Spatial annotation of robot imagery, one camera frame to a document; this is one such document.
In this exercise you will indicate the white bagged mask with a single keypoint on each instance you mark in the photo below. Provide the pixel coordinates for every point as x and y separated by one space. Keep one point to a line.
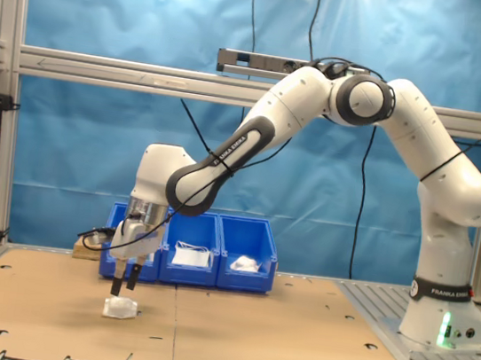
120 308

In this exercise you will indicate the blue plastic bin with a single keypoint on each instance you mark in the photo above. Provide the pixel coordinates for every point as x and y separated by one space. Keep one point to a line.
186 275
244 281
118 212

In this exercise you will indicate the OSB wood board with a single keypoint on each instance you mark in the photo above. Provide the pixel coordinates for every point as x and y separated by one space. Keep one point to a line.
83 252

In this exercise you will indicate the light surgical mask stack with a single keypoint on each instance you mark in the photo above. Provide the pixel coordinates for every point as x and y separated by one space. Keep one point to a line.
190 256

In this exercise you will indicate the brown cardboard sheet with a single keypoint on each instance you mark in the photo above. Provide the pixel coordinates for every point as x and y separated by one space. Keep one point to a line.
45 323
291 330

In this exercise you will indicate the white mask in clear bag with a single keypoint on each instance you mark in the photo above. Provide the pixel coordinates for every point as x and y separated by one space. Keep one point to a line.
240 264
256 266

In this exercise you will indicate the aluminium profile beam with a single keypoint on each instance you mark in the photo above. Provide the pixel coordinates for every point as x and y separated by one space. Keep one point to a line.
125 75

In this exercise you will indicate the silver power strip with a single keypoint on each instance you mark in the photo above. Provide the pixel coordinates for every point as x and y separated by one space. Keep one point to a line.
257 59

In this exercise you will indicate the black gripper camera mount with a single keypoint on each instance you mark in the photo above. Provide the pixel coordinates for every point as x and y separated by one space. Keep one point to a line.
99 237

